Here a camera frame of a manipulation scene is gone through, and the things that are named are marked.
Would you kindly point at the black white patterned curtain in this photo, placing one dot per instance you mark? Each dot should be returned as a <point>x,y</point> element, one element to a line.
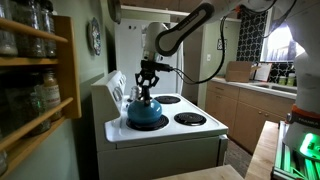
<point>250,36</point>

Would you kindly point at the labelled glass spice jar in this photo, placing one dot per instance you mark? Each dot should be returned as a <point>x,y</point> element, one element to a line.
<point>52,93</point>

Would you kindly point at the glass jar dark herbs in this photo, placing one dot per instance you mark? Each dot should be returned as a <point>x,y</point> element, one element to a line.
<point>30,33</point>

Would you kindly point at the white stove knob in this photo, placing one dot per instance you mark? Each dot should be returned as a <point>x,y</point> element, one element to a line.
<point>122,80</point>
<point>117,94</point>

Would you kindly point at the light wood counter cabinets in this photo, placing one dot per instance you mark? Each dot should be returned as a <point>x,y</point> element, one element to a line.
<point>246,113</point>

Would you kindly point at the white paper board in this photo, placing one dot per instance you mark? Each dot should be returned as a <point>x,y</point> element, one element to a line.
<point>264,72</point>

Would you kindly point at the wooden spice rack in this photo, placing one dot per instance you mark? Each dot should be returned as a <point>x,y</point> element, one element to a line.
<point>71,66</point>

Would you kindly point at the white light switch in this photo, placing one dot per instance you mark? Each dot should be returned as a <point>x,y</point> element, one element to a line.
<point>208,57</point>

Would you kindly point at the dark round hanging pan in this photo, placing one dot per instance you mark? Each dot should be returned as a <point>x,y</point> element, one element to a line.
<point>115,10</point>

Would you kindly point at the brown cardboard box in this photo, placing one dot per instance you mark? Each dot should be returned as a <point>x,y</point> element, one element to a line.
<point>238,71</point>

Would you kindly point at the glass spice jar black lid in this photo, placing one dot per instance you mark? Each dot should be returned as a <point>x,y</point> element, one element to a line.
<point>50,33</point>

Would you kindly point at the large black coil burner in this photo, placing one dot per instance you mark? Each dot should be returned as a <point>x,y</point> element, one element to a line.
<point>167,99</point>
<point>164,123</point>

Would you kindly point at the small clear glass jar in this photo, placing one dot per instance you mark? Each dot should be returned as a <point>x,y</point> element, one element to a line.
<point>2,163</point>

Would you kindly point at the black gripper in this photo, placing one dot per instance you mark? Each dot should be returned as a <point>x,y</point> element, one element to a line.
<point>149,68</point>

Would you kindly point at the silver metal kettle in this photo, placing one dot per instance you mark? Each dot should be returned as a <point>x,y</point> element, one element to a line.
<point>134,93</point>

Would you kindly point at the kitchen sink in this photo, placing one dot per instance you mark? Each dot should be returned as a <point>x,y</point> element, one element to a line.
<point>276,87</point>

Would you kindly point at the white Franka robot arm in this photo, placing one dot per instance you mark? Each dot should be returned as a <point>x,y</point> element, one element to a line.
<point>186,26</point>

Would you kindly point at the glass jar pale contents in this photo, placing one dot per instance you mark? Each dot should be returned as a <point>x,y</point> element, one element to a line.
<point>7,33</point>

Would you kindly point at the green lit metal robot stand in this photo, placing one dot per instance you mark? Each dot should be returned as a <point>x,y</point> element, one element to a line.
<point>286,160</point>

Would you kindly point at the small green jar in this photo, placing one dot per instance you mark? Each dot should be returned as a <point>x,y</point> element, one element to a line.
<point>282,80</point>
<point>291,80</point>

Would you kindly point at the small framed wall art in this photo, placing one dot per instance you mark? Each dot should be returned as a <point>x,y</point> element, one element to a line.
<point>220,44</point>

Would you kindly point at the glass jar green herbs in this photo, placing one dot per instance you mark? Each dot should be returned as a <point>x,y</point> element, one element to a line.
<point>40,106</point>

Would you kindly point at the bright kitchen window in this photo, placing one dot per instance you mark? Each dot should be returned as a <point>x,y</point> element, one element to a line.
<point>280,43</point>

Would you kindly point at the white electric stove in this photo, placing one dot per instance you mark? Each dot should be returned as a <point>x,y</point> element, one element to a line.
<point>160,156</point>

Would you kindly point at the patterned floor rug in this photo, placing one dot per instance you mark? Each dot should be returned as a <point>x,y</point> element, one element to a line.
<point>236,156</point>

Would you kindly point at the large dark glass jar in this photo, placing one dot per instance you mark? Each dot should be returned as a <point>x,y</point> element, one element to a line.
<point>15,103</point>

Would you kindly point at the wooden butcher block table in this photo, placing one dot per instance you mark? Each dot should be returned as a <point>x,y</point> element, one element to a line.
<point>263,150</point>
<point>206,173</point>

